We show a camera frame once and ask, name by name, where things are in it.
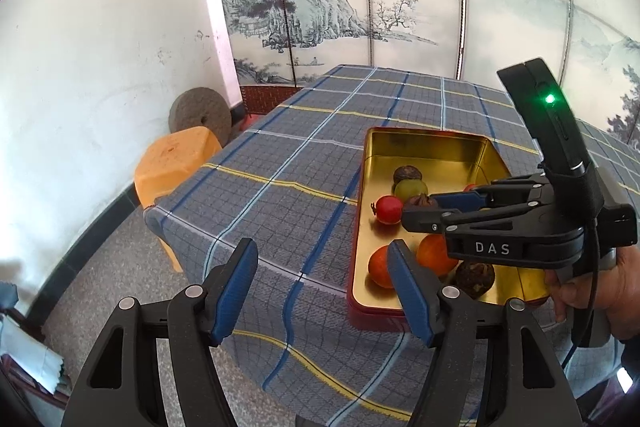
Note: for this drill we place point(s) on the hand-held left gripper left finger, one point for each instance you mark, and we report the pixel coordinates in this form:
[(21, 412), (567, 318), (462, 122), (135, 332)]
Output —
[(235, 292)]

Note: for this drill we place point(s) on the blue plaid tablecloth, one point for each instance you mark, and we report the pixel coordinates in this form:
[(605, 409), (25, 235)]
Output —
[(300, 157)]

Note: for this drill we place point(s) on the red lattice panel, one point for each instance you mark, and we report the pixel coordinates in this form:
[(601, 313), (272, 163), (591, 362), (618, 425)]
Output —
[(265, 99)]

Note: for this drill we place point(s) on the orange tangerine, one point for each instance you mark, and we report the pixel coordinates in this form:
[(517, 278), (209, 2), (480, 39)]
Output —
[(434, 254), (381, 267)]

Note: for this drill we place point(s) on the blue object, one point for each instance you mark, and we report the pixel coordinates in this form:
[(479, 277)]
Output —
[(7, 294)]

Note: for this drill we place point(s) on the red tomato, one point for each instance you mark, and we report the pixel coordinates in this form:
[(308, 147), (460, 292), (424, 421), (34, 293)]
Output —
[(389, 210)]

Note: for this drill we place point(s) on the round grey millstone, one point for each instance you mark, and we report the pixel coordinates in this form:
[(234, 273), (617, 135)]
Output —
[(197, 109)]

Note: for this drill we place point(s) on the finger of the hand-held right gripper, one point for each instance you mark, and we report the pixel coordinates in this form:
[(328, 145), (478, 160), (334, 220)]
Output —
[(450, 221), (457, 200)]

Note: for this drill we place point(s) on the dark brown walnut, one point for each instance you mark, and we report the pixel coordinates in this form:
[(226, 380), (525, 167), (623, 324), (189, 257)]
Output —
[(406, 173), (474, 279), (419, 202)]

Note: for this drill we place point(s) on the white paper sheet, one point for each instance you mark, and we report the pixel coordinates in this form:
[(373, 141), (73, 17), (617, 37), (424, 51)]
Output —
[(30, 352)]

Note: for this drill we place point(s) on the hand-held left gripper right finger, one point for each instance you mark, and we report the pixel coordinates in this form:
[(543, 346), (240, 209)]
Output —
[(410, 292)]

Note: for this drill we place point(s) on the green tomato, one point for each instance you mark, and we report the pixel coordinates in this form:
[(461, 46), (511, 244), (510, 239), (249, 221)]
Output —
[(411, 191)]

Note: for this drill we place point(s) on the orange plastic stool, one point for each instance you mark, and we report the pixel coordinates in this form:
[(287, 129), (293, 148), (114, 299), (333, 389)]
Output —
[(172, 162)]

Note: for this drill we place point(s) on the gold metal tin tray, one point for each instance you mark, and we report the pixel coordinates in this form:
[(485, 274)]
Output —
[(445, 154)]

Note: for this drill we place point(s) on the person's right hand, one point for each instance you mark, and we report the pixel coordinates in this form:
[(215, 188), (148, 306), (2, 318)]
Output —
[(627, 292)]

